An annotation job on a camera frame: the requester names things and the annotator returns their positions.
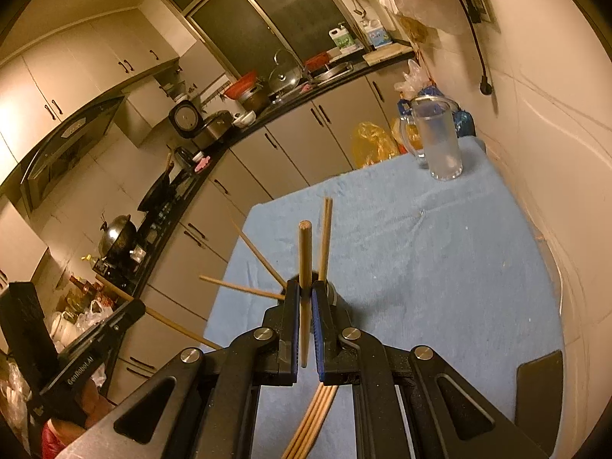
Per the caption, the wooden chopstick three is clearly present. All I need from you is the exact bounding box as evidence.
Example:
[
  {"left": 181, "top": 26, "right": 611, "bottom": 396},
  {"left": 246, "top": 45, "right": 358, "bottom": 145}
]
[{"left": 298, "top": 220, "right": 312, "bottom": 368}]

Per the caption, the person left hand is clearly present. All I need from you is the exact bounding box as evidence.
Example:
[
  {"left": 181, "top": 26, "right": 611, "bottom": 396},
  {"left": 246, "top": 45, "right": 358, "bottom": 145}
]
[{"left": 48, "top": 379, "right": 115, "bottom": 446}]

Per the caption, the rice cooker open lid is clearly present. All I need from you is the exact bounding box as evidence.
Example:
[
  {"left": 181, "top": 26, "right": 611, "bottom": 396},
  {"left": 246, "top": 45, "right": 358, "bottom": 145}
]
[{"left": 169, "top": 99, "right": 233, "bottom": 149}]

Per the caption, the yellow plastic bag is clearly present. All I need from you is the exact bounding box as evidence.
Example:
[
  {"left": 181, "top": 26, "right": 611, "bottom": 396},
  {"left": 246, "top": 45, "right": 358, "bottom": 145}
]
[{"left": 351, "top": 118, "right": 422, "bottom": 169}]

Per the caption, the blue label detergent jug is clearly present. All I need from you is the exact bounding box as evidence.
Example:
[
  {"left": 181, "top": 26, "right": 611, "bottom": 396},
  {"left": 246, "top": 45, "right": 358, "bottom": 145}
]
[{"left": 364, "top": 20, "right": 392, "bottom": 49}]

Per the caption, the black range hood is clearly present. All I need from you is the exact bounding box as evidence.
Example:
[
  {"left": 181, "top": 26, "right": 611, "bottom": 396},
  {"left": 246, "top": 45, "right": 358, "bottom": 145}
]
[{"left": 20, "top": 95, "right": 124, "bottom": 216}]

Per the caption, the wooden chopstick seven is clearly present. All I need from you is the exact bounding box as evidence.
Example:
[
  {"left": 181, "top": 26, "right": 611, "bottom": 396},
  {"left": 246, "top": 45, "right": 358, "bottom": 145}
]
[{"left": 296, "top": 386, "right": 338, "bottom": 459}]

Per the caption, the black wok pan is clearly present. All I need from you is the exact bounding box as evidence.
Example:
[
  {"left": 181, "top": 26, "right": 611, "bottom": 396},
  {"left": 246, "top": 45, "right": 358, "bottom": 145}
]
[{"left": 137, "top": 151, "right": 174, "bottom": 212}]

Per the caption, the red plastic basin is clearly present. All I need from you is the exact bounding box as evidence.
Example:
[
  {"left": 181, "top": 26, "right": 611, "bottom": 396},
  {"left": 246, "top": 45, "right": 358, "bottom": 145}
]
[{"left": 223, "top": 70, "right": 257, "bottom": 101}]

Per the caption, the wooden chopstick six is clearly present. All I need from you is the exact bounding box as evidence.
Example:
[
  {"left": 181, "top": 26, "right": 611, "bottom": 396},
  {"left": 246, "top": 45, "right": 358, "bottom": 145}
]
[{"left": 282, "top": 383, "right": 336, "bottom": 458}]

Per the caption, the wooden cutting board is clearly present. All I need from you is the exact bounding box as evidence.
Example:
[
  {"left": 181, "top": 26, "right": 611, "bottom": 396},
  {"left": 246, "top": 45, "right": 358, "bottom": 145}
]
[{"left": 363, "top": 42, "right": 413, "bottom": 67}]

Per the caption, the black phone on table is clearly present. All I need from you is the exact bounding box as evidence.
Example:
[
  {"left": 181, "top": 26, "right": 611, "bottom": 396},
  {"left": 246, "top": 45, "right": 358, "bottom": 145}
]
[{"left": 514, "top": 350, "right": 564, "bottom": 441}]

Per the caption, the frosted glass mug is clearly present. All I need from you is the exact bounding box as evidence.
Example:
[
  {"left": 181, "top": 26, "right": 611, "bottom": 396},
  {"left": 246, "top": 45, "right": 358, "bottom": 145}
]
[{"left": 398, "top": 95, "right": 464, "bottom": 180}]

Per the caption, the wooden chopstick two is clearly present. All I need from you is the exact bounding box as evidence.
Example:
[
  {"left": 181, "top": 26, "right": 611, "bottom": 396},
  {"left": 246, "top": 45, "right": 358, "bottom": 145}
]
[{"left": 198, "top": 275, "right": 285, "bottom": 301}]

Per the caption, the wooden chopstick four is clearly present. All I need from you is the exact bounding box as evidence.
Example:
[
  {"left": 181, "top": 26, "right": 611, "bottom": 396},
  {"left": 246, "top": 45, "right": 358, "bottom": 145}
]
[{"left": 95, "top": 275, "right": 222, "bottom": 350}]

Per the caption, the steel pot with lid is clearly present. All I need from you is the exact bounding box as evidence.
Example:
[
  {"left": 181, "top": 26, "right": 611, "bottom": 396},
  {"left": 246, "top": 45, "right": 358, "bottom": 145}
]
[{"left": 99, "top": 215, "right": 137, "bottom": 260}]

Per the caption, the wooden chopstick eight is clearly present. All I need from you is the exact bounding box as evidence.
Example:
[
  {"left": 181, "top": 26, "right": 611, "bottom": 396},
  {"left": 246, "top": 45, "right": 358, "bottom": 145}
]
[{"left": 317, "top": 197, "right": 331, "bottom": 283}]

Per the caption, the kitchen faucet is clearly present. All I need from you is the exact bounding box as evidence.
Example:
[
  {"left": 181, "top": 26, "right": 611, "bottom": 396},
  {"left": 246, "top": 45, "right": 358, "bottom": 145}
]
[{"left": 271, "top": 49, "right": 303, "bottom": 81}]

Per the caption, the glass pot lid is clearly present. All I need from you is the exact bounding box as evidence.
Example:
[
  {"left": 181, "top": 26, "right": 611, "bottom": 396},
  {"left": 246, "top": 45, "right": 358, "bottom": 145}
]
[{"left": 268, "top": 64, "right": 302, "bottom": 94}]

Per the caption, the wooden chopstick five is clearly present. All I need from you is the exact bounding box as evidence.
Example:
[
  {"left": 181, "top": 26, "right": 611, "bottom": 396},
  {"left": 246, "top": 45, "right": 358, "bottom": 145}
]
[{"left": 281, "top": 383, "right": 326, "bottom": 459}]

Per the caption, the blue towel table cover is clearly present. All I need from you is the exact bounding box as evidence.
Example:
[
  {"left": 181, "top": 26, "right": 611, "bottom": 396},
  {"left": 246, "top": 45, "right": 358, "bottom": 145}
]
[{"left": 202, "top": 137, "right": 565, "bottom": 459}]

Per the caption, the black power cable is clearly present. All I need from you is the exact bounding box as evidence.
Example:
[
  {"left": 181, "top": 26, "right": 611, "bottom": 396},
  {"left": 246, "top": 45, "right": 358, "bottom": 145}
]
[{"left": 431, "top": 0, "right": 494, "bottom": 97}]

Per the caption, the black chopstick holder cup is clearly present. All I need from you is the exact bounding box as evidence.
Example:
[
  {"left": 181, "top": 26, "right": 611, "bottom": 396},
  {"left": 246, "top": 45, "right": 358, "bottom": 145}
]
[{"left": 311, "top": 272, "right": 338, "bottom": 306}]

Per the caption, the green label detergent jug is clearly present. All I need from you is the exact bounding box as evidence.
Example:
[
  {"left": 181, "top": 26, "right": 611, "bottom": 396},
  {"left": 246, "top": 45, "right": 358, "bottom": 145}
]
[{"left": 328, "top": 23, "right": 356, "bottom": 54}]

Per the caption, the wooden chopstick one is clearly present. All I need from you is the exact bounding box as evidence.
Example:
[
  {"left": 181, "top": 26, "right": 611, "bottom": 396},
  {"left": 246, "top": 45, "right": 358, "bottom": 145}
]
[{"left": 231, "top": 222, "right": 286, "bottom": 288}]

